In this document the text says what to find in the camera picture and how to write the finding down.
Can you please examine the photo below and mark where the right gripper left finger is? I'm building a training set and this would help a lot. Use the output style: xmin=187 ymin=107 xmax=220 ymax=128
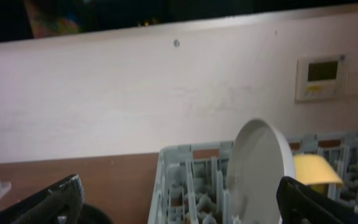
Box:
xmin=0 ymin=174 xmax=85 ymax=223

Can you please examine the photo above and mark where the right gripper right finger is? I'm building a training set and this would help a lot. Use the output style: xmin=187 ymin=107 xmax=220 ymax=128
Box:
xmin=276 ymin=176 xmax=358 ymax=224

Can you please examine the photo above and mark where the round black serving tray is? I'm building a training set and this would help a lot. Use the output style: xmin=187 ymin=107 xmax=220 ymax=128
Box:
xmin=77 ymin=203 xmax=113 ymax=224

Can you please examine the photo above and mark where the yellow bowl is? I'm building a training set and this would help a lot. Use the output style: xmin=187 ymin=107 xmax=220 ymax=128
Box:
xmin=293 ymin=154 xmax=344 ymax=195

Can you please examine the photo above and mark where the grey plate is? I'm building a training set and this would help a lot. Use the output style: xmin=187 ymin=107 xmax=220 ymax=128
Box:
xmin=226 ymin=119 xmax=296 ymax=224

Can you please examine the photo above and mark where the grey dishwasher rack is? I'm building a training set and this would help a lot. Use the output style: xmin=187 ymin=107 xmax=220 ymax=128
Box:
xmin=148 ymin=131 xmax=358 ymax=223

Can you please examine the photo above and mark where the wall thermostat panel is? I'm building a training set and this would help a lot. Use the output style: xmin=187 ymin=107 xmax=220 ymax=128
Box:
xmin=295 ymin=54 xmax=346 ymax=102

